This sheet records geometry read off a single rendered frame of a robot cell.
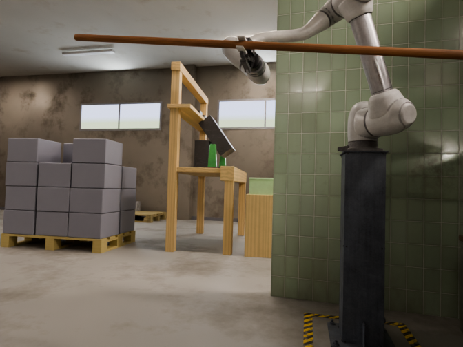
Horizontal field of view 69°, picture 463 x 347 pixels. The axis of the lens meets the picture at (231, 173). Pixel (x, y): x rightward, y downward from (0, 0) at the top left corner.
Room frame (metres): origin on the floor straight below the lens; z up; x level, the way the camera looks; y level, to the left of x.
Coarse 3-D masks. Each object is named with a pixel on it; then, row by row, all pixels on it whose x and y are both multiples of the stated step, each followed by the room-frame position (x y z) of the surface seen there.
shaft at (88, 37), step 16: (256, 48) 1.28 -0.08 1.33; (272, 48) 1.26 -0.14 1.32; (288, 48) 1.24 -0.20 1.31; (304, 48) 1.23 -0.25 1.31; (320, 48) 1.21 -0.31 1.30; (336, 48) 1.19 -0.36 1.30; (352, 48) 1.18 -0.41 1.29; (368, 48) 1.16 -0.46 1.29; (384, 48) 1.15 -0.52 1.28; (400, 48) 1.14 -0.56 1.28; (416, 48) 1.13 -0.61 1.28
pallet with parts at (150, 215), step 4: (136, 204) 7.78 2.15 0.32; (140, 204) 7.89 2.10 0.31; (136, 208) 7.78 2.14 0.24; (140, 208) 7.87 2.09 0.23; (136, 212) 7.52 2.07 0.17; (140, 212) 7.54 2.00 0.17; (144, 212) 7.58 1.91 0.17; (148, 212) 7.61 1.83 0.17; (152, 212) 7.64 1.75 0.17; (156, 212) 7.67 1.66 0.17; (160, 212) 7.70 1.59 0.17; (164, 212) 7.78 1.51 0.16; (136, 216) 7.89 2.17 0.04; (140, 216) 7.94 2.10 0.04; (148, 216) 7.02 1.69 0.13; (152, 216) 7.08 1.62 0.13; (156, 216) 7.40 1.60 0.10; (160, 216) 7.80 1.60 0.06; (164, 216) 7.78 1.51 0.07; (136, 220) 7.14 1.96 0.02; (140, 220) 7.16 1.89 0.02; (144, 220) 7.04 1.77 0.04; (148, 220) 7.02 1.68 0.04; (152, 220) 7.09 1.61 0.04; (156, 220) 7.40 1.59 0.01
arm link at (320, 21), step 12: (324, 12) 1.68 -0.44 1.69; (312, 24) 1.67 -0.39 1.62; (324, 24) 1.69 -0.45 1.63; (228, 36) 1.63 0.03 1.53; (252, 36) 1.65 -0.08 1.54; (264, 36) 1.66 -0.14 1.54; (276, 36) 1.66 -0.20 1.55; (288, 36) 1.66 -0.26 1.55; (300, 36) 1.67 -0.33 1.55; (228, 48) 1.61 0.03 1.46; (228, 60) 1.66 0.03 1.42
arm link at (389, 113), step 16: (336, 0) 1.61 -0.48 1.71; (352, 0) 1.53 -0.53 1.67; (368, 0) 1.52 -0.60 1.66; (352, 16) 1.57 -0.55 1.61; (368, 16) 1.56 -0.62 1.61; (368, 32) 1.57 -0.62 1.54; (368, 64) 1.60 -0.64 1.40; (384, 64) 1.59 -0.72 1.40; (368, 80) 1.64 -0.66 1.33; (384, 80) 1.59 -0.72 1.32; (384, 96) 1.58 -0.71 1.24; (400, 96) 1.58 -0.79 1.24; (368, 112) 1.69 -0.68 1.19; (384, 112) 1.59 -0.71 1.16; (400, 112) 1.54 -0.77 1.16; (416, 112) 1.56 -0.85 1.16; (368, 128) 1.72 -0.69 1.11; (384, 128) 1.62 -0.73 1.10; (400, 128) 1.58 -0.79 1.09
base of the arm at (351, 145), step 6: (348, 144) 1.86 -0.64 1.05; (354, 144) 1.80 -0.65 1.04; (360, 144) 1.78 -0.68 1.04; (366, 144) 1.77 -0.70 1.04; (372, 144) 1.78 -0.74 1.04; (342, 150) 1.86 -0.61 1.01; (348, 150) 1.78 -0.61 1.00; (354, 150) 1.78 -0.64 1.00; (360, 150) 1.77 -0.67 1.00; (366, 150) 1.77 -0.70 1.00; (372, 150) 1.76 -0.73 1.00; (378, 150) 1.75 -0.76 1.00
